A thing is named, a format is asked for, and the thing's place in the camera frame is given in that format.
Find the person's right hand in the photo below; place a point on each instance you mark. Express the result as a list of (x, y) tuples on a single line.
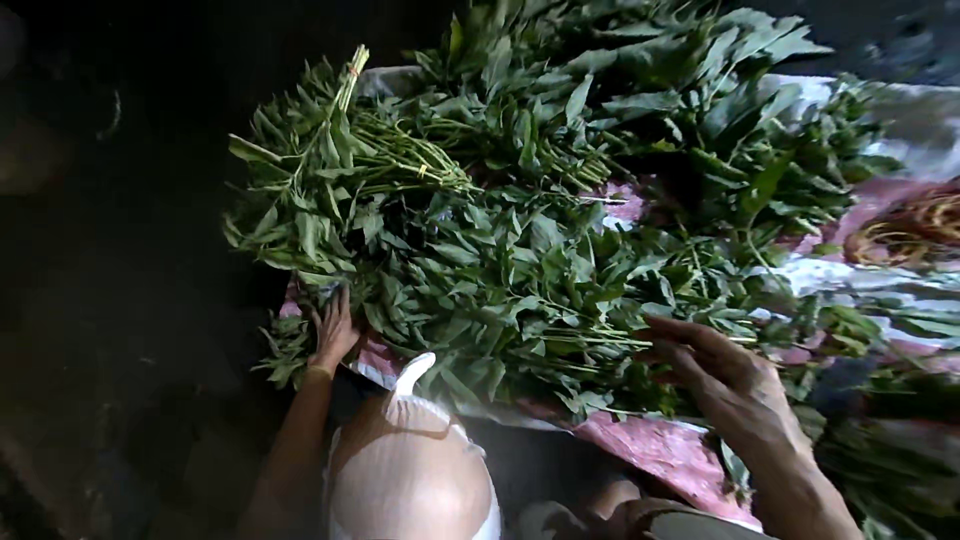
[(746, 375)]

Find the person's left hand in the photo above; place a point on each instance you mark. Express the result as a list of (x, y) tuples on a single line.
[(335, 341)]

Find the person's left fingers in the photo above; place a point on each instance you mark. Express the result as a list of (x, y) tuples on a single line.
[(343, 302)]

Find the person's right thumb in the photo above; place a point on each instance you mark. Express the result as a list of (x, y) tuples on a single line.
[(694, 369)]

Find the person's right fingers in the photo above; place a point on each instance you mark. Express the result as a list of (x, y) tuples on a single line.
[(686, 331)]

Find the person's left forearm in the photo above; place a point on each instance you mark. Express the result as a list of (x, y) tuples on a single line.
[(298, 427)]

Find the person's right forearm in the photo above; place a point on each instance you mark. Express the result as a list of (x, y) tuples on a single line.
[(796, 476)]

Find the pink and white plastic sheet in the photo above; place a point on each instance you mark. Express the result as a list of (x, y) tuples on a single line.
[(660, 454)]

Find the pile of leafy green bunches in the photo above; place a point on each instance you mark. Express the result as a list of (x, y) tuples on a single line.
[(480, 262)]

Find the person's legs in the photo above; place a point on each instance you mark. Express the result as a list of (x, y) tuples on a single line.
[(411, 480)]

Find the tangle of brown rubber bands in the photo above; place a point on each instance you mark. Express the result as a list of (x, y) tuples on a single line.
[(911, 229)]

